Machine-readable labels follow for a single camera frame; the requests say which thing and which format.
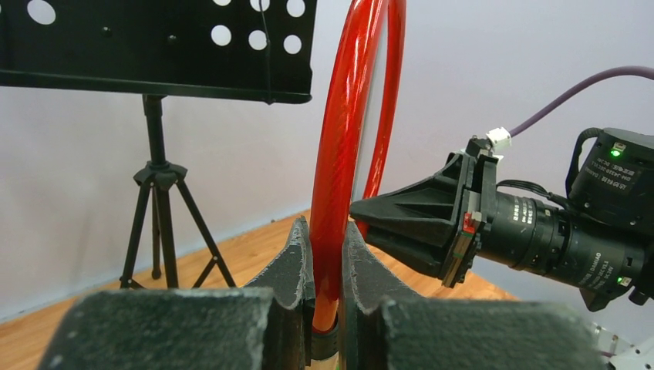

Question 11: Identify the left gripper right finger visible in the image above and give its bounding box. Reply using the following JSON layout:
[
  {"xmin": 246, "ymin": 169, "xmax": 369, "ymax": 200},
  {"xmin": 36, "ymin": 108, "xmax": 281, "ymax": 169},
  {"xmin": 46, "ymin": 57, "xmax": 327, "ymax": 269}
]
[{"xmin": 339, "ymin": 224, "xmax": 605, "ymax": 369}]

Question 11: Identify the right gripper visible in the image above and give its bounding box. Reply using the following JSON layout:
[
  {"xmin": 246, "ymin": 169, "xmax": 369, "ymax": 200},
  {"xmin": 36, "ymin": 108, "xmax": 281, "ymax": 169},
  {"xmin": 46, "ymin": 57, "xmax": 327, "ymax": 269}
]
[{"xmin": 349, "ymin": 136, "xmax": 494, "ymax": 288}]

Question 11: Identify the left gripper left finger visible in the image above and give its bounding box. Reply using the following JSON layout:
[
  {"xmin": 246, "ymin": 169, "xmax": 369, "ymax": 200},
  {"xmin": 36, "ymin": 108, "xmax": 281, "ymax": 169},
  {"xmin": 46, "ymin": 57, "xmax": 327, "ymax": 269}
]
[{"xmin": 39, "ymin": 217, "xmax": 315, "ymax": 369}]

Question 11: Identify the thick red cable lock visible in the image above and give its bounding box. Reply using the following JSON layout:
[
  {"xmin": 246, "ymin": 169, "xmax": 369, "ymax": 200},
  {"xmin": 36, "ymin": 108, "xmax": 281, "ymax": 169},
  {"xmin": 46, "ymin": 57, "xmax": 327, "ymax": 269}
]
[{"xmin": 308, "ymin": 1, "xmax": 407, "ymax": 361}]

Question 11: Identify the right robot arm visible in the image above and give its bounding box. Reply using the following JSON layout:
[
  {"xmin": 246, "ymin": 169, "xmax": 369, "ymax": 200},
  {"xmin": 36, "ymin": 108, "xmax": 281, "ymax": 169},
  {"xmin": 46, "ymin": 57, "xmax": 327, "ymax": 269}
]
[{"xmin": 339, "ymin": 128, "xmax": 653, "ymax": 369}]

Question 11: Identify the black music stand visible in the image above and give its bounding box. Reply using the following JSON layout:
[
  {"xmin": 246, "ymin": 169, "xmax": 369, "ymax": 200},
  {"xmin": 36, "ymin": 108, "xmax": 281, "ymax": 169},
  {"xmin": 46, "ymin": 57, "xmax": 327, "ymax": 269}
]
[{"xmin": 1, "ymin": 1, "xmax": 317, "ymax": 289}]

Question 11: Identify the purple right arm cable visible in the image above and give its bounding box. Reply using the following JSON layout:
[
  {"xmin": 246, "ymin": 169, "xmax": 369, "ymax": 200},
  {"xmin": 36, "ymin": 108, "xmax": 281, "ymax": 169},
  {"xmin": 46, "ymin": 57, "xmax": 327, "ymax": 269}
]
[{"xmin": 508, "ymin": 65, "xmax": 654, "ymax": 139}]

